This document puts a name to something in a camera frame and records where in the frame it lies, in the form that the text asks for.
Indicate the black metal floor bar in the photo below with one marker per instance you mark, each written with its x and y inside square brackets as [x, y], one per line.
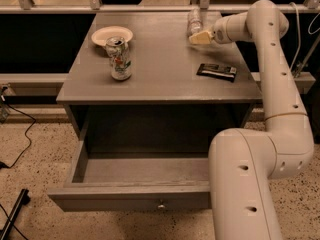
[23, 199]

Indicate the crushed green soda can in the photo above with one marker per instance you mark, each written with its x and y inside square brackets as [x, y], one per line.
[119, 57]

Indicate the metal window railing frame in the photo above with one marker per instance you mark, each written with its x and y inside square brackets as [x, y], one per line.
[133, 4]

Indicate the black snack packet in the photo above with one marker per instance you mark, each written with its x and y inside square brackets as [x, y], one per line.
[217, 71]

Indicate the clear plastic water bottle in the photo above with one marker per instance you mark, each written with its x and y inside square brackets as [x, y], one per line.
[194, 24]

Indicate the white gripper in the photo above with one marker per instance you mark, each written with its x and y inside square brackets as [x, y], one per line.
[220, 31]

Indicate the grey open top drawer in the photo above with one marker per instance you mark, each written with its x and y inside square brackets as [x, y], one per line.
[132, 163]

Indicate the grey wooden nightstand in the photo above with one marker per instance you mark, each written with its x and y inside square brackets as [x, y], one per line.
[164, 81]

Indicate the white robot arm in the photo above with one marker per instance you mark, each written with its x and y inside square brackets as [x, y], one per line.
[241, 161]

